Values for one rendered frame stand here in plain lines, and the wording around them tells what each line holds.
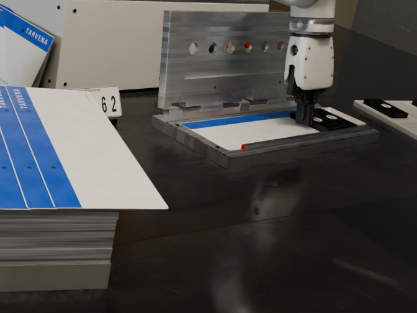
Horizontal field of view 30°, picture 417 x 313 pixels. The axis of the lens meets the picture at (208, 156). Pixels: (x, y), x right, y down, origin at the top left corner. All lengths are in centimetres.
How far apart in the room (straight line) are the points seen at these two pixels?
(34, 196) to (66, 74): 65
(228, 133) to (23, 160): 55
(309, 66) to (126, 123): 36
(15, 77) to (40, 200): 67
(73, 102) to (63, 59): 31
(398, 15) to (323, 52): 271
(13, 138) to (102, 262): 22
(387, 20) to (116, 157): 335
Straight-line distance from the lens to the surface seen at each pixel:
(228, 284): 96
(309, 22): 148
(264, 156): 136
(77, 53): 148
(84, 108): 115
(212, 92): 148
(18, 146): 99
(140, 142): 134
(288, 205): 122
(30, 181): 90
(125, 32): 154
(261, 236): 109
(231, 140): 137
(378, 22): 429
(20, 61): 150
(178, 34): 139
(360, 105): 185
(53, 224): 85
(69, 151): 99
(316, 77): 150
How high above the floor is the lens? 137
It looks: 21 degrees down
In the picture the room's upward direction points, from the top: 12 degrees clockwise
